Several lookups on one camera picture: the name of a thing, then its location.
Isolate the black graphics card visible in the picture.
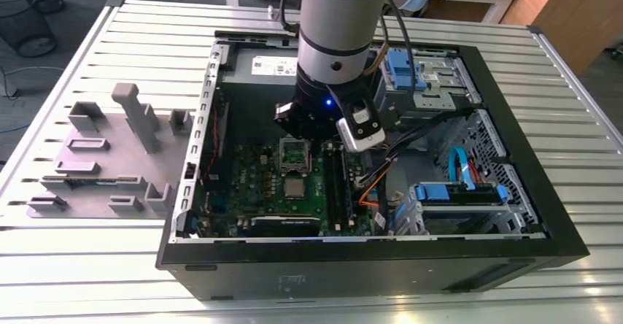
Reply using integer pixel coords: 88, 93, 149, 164
247, 215, 323, 238

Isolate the large black mesh bin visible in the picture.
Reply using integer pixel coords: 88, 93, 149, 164
0, 0, 57, 58

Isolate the black cable bundle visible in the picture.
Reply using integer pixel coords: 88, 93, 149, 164
355, 109, 471, 188

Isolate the blue SATA cable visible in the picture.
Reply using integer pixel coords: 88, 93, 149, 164
447, 145, 480, 190

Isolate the silver CPU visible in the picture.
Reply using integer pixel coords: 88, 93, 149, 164
283, 177, 308, 199

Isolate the orange wire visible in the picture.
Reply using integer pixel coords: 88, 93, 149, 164
359, 183, 391, 208

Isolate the hard disk in blue carrier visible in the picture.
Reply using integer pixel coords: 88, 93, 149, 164
411, 181, 509, 208

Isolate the wooden cabinet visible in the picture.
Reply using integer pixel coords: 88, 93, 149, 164
500, 0, 623, 79

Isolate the red SATA cable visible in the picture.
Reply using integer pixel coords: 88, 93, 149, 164
467, 155, 491, 186

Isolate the grey parts rack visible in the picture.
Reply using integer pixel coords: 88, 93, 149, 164
24, 82, 196, 220

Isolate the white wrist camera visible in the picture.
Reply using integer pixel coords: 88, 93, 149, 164
335, 101, 387, 153

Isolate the blue drive latch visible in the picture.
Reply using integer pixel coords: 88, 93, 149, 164
384, 50, 423, 92

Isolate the CPU socket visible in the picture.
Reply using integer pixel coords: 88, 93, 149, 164
280, 175, 312, 201

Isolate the green motherboard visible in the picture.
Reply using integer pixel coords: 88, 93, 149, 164
193, 142, 387, 239

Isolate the RAM stick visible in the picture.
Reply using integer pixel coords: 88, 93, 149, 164
41, 175, 140, 188

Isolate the perforated silver disk cage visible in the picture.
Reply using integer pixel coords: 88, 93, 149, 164
408, 108, 547, 238

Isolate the black PC case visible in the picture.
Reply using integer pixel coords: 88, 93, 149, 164
153, 28, 591, 301

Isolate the grey power supply unit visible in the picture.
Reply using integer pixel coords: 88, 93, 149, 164
217, 45, 303, 146

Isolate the black camera cable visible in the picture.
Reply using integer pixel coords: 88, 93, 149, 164
279, 0, 305, 39
383, 0, 423, 97

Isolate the black RAM slot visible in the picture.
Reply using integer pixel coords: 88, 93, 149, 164
336, 151, 353, 231
323, 146, 340, 231
329, 146, 347, 231
343, 152, 360, 231

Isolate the silver drive cage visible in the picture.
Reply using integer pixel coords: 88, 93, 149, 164
372, 45, 484, 132

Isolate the thin black cable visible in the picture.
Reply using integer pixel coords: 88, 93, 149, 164
377, 148, 391, 238

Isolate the metal socket cover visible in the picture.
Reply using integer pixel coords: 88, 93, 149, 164
277, 138, 312, 175

